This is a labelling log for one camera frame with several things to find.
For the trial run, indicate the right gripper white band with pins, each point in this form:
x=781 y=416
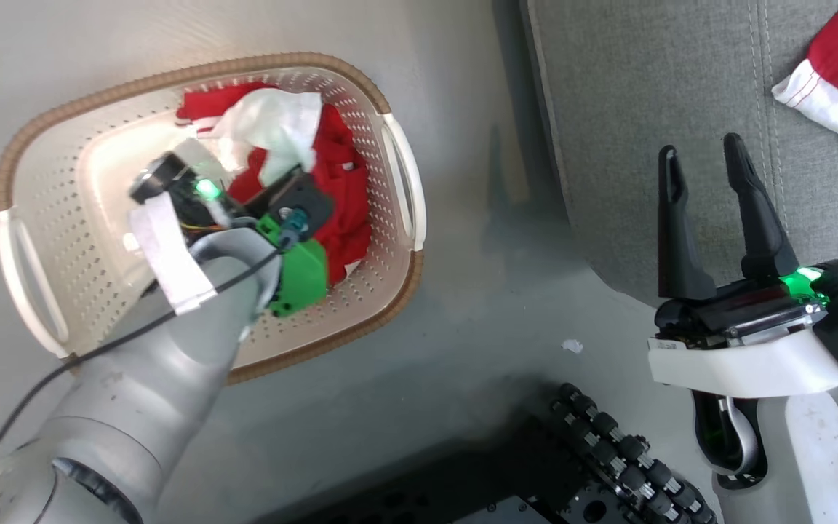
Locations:
x=739 y=364

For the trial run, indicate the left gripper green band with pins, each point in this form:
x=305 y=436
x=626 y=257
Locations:
x=302 y=280

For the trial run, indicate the red garment white lining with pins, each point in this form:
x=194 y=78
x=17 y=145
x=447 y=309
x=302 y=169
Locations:
x=339 y=182

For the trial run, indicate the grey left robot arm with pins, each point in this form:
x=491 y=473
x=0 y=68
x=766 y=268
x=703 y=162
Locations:
x=135 y=407

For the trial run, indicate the grey fabric sofa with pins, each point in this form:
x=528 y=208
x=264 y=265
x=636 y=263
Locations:
x=630 y=94

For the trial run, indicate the white strip on left wrist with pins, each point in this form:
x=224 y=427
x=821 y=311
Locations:
x=172 y=262

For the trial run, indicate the small white floor scrap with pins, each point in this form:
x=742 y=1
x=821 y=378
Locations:
x=572 y=346

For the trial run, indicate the black roller omni wheel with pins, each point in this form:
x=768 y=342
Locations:
x=623 y=451

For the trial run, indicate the white perforated laundry basket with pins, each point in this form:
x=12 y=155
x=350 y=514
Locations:
x=84 y=175

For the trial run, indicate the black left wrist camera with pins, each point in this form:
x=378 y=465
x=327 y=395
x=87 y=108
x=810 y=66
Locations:
x=306 y=200

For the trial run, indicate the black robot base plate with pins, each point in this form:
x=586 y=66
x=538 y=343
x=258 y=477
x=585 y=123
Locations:
x=463 y=484

